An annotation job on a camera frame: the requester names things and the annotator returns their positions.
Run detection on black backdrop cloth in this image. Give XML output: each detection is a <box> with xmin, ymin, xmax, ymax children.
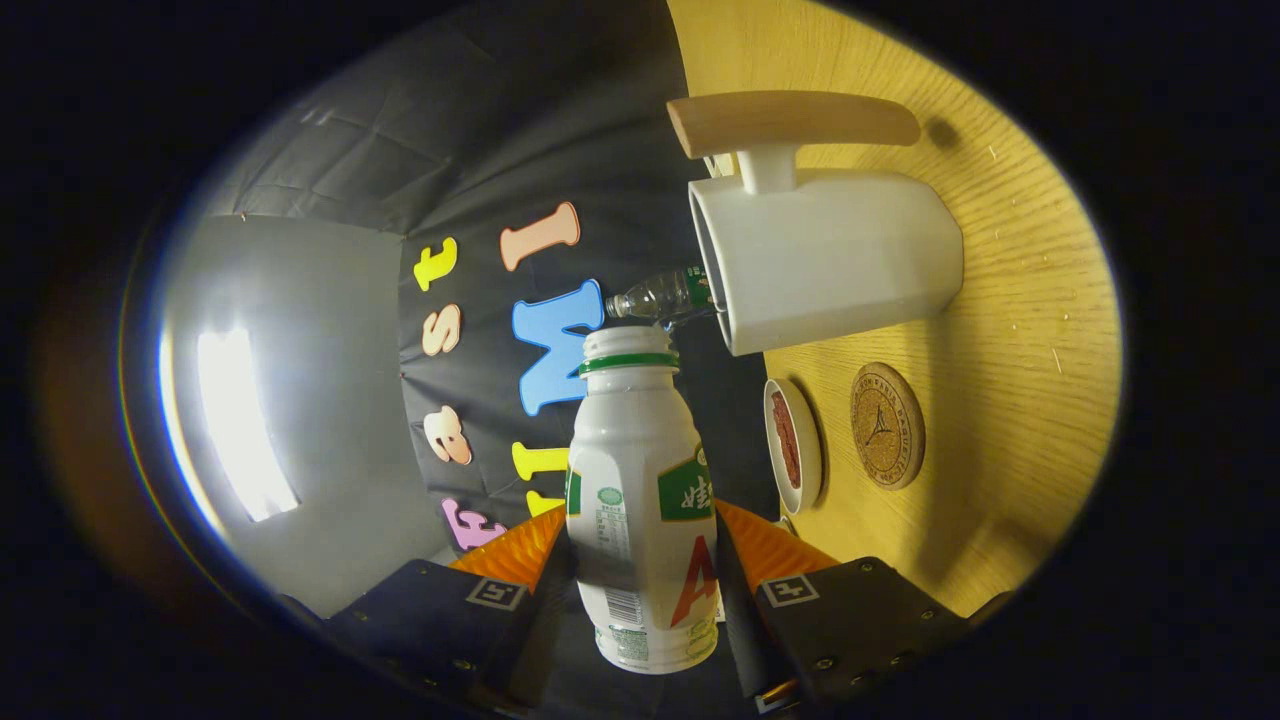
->
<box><xmin>200</xmin><ymin>0</ymin><xmax>781</xmax><ymax>621</ymax></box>

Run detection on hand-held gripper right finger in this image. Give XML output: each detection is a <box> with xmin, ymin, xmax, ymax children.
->
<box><xmin>712</xmin><ymin>498</ymin><xmax>973</xmax><ymax>714</ymax></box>

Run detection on round cork coaster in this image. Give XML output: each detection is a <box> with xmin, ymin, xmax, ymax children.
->
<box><xmin>850</xmin><ymin>362</ymin><xmax>927</xmax><ymax>491</ymax></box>

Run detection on round white plate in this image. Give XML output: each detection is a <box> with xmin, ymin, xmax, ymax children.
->
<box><xmin>763</xmin><ymin>377</ymin><xmax>824</xmax><ymax>515</ymax></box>

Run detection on white cup wooden handle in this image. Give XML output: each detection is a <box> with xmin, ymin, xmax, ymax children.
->
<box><xmin>667</xmin><ymin>90</ymin><xmax>965</xmax><ymax>357</ymax></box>

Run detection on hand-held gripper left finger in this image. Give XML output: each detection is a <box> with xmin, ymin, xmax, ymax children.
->
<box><xmin>280</xmin><ymin>505</ymin><xmax>586</xmax><ymax>717</ymax></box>

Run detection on wooden table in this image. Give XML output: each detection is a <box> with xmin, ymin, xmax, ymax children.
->
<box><xmin>665</xmin><ymin>0</ymin><xmax>1123</xmax><ymax>621</ymax></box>

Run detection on clear plastic water bottle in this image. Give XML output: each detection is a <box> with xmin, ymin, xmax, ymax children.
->
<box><xmin>605</xmin><ymin>265</ymin><xmax>716</xmax><ymax>326</ymax></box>

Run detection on red sausage slices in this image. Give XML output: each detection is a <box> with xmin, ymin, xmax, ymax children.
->
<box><xmin>770</xmin><ymin>390</ymin><xmax>803</xmax><ymax>489</ymax></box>

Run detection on white juice bottle green label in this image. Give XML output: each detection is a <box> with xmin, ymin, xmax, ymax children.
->
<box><xmin>565</xmin><ymin>325</ymin><xmax>723</xmax><ymax>675</ymax></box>

